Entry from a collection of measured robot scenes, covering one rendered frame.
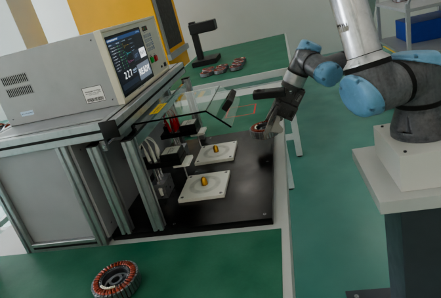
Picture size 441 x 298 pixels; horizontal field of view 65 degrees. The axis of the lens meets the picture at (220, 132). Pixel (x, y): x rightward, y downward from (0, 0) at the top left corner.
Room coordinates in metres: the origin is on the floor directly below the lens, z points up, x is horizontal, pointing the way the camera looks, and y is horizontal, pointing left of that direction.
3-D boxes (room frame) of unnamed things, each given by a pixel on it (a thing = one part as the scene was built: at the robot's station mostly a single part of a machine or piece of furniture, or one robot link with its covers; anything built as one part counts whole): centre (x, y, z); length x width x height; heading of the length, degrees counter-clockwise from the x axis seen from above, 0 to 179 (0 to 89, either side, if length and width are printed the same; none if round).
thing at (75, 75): (1.21, 0.37, 1.22); 0.44 x 0.39 x 0.20; 166
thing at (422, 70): (0.86, -0.54, 1.02); 0.13 x 0.12 x 0.14; 104
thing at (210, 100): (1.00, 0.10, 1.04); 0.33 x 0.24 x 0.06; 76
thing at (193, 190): (1.00, 0.09, 0.78); 0.15 x 0.15 x 0.01; 76
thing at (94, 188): (1.18, 0.31, 0.92); 0.66 x 0.01 x 0.30; 166
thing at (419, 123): (0.86, -0.54, 0.90); 0.15 x 0.15 x 0.10
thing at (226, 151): (1.23, 0.03, 0.78); 0.15 x 0.15 x 0.01; 76
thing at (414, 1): (3.00, -2.00, 0.51); 1.01 x 0.60 x 1.01; 166
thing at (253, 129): (1.18, -0.16, 0.84); 0.11 x 0.11 x 0.04
